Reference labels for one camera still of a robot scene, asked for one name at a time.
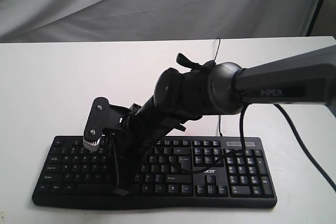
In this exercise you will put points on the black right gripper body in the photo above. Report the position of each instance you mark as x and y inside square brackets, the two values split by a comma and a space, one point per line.
[144, 127]

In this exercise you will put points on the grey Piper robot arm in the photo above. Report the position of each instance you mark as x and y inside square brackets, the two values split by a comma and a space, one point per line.
[219, 89]

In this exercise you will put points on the grey backdrop cloth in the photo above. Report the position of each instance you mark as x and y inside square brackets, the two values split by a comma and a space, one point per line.
[132, 20]

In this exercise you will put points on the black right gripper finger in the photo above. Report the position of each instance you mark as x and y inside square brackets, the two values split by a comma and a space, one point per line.
[116, 174]
[127, 171]

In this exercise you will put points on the black acer keyboard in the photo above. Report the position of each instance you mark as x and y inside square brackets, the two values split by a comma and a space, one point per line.
[179, 171]

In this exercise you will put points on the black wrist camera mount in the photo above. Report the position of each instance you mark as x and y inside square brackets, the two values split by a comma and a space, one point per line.
[103, 119]

